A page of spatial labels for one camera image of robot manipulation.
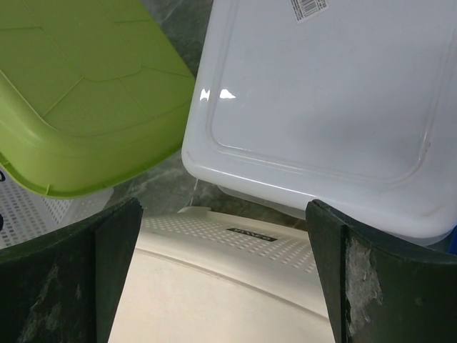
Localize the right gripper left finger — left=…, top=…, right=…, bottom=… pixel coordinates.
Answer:
left=1, top=198, right=143, bottom=342

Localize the green basket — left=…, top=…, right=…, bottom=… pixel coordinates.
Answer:
left=1, top=1, right=195, bottom=199

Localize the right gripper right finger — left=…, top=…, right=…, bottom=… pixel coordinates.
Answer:
left=306, top=200, right=456, bottom=342

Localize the blue plastic container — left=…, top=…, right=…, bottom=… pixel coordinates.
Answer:
left=448, top=227, right=457, bottom=255

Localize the white basket at bottom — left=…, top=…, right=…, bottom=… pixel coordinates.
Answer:
left=1, top=154, right=119, bottom=248

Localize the cream perforated laundry basket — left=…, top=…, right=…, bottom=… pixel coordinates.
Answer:
left=109, top=207, right=333, bottom=342

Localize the large white plastic container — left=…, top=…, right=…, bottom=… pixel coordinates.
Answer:
left=181, top=1, right=456, bottom=245

